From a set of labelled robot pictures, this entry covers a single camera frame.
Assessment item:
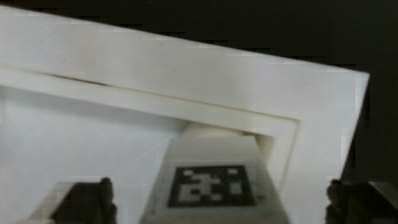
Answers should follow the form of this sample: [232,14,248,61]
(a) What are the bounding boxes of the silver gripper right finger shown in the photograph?
[324,180,398,224]

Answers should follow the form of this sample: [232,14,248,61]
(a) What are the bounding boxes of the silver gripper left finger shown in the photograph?
[49,177,116,224]

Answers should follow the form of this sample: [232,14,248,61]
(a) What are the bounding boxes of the white table leg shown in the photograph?
[140,123,289,224]

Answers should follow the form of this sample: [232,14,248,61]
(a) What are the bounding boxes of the white square table top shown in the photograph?
[0,5,369,224]

